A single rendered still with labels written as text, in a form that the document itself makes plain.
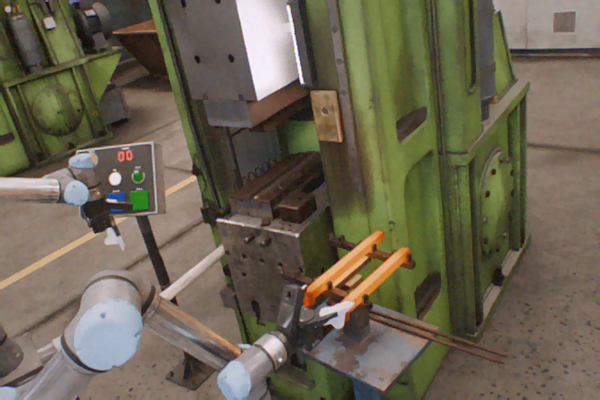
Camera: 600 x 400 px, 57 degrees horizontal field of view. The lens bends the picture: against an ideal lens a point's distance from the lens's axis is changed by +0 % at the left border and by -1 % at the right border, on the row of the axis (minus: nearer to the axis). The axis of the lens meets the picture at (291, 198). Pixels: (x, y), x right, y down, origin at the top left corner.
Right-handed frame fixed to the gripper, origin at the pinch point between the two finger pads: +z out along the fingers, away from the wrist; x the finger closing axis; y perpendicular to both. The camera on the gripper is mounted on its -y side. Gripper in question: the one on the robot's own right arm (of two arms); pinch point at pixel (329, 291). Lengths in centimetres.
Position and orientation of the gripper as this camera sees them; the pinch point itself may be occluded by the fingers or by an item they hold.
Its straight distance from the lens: 139.5
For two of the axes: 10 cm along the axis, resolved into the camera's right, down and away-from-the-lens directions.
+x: 7.3, 1.7, -6.6
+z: 6.6, -4.4, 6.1
